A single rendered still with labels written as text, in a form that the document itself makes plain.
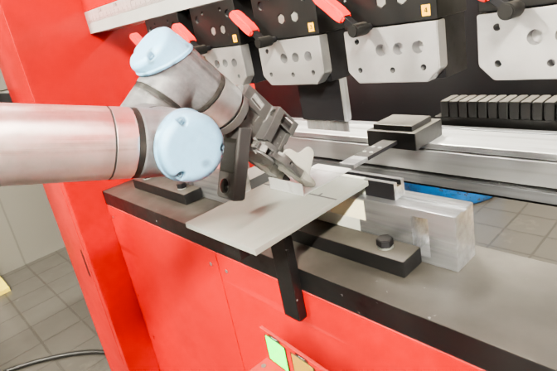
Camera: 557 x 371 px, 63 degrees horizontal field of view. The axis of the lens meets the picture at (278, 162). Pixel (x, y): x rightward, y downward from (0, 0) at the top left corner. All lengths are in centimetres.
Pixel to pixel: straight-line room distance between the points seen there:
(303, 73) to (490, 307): 45
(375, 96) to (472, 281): 77
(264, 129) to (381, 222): 26
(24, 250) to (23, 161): 314
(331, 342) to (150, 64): 55
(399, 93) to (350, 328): 75
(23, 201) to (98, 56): 212
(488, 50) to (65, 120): 47
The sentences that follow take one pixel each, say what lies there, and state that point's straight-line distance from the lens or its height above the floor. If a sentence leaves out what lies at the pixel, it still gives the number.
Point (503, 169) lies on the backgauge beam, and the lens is 95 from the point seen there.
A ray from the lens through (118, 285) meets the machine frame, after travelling 163.
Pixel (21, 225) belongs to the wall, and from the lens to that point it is 353.
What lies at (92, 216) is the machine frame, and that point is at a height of 81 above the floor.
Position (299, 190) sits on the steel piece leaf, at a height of 101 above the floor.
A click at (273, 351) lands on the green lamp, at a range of 75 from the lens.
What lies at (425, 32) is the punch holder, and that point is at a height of 124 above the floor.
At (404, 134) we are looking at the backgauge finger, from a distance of 96.
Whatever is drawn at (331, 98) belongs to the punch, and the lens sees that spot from 80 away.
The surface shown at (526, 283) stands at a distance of 75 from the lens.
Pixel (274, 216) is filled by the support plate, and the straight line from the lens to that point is 71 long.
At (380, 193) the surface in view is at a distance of 79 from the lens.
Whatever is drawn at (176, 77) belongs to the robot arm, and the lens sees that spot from 61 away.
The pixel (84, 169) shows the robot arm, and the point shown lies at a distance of 46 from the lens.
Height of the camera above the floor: 129
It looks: 18 degrees down
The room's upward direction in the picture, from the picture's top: 11 degrees counter-clockwise
